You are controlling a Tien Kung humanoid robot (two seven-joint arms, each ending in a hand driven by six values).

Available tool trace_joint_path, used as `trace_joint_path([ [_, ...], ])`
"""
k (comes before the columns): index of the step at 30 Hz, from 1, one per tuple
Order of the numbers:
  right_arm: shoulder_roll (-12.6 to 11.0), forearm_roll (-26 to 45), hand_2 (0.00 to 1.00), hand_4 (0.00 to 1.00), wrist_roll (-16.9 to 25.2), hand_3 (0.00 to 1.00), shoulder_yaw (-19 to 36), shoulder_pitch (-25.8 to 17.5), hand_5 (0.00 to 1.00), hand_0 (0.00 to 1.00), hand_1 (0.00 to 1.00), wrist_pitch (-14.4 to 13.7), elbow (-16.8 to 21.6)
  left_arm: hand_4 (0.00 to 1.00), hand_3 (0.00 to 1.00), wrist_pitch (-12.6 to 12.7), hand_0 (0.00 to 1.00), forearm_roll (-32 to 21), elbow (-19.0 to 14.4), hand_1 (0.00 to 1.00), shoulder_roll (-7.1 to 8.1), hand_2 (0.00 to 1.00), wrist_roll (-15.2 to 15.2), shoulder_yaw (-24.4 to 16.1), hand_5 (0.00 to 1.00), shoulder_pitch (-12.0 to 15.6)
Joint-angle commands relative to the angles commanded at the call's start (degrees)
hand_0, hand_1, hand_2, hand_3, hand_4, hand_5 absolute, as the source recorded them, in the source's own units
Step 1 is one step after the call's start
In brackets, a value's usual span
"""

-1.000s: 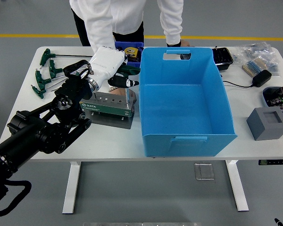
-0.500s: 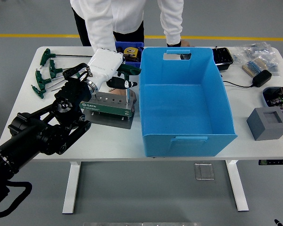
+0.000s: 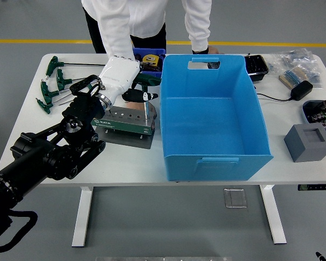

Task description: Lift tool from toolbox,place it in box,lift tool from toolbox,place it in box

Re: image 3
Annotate metal floor plate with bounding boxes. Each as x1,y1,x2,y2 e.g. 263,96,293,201
223,188,247,209

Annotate small dark blue parts bin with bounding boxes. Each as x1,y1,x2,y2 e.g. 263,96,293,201
132,47,167,79

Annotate person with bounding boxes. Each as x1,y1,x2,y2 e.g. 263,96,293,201
80,0,213,55

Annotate large green T-handle wrench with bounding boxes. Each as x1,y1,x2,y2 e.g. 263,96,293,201
132,73,162,121

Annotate large light blue plastic box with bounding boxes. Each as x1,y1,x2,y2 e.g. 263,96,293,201
159,54,274,182

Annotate assorted metal hardware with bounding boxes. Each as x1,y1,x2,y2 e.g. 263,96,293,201
140,61,163,73

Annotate yellow tape measure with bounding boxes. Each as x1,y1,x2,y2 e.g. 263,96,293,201
142,54,160,66

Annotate grey foam block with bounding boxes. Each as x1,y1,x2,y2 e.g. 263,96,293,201
284,124,326,163

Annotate taped resistor bundle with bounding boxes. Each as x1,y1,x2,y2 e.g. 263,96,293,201
278,66,309,90

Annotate green metal wrench stand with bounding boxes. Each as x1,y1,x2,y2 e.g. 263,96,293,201
93,104,157,150

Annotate clear bags of components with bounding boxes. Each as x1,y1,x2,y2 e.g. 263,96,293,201
268,48,324,89

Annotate black adapter cable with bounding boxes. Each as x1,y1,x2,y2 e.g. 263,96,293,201
254,86,294,102

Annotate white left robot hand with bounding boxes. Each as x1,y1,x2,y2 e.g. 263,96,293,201
97,55,159,107

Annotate table height control panel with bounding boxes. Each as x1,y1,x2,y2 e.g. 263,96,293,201
297,184,326,191

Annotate white table leg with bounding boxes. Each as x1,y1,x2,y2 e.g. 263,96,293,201
259,184,287,245
71,187,95,248

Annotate black power adapter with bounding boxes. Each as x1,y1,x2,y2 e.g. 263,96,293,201
290,80,314,102

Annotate black plastic tray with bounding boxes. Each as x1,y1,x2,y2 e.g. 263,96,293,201
244,54,269,83

